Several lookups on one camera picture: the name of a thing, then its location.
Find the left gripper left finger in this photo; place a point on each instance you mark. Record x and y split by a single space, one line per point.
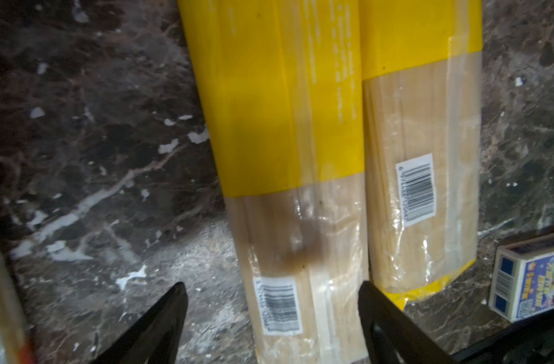
155 337

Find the small playing card box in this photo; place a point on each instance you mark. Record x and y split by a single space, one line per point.
523 279

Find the wide yellow spaghetti pack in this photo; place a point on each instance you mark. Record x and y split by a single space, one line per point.
279 85

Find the front red-end spaghetti pack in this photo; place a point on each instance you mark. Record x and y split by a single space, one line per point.
15 345

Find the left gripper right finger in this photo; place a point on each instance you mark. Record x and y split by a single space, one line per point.
391 337

